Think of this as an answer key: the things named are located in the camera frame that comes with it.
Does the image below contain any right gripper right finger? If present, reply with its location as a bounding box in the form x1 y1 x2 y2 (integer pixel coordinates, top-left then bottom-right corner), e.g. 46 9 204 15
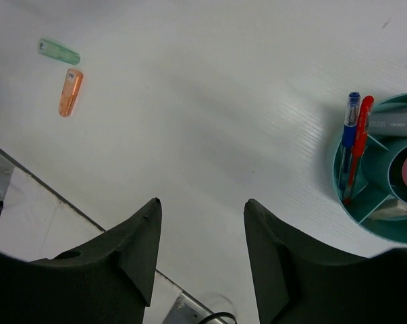
244 199 407 323

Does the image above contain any teal round organizer container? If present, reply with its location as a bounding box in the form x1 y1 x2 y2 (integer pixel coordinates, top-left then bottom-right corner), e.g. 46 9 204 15
331 90 407 244

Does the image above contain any red ballpoint pen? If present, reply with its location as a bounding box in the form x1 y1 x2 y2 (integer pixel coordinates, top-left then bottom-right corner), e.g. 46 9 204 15
341 95 374 205

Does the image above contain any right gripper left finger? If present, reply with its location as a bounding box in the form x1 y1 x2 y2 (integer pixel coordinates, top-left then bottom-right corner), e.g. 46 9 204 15
0 198 162 323

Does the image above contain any grey orange highlighter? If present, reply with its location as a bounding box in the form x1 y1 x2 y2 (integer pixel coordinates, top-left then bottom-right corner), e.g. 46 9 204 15
369 113 407 137

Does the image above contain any blue ballpoint pen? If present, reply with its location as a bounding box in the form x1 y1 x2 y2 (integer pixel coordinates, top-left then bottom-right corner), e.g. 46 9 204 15
338 92 360 190

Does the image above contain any green highlighter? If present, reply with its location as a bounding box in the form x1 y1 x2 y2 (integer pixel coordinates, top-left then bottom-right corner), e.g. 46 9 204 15
37 38 80 65

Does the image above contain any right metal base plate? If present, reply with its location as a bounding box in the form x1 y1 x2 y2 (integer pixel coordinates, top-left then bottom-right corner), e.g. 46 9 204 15
162 292 237 324

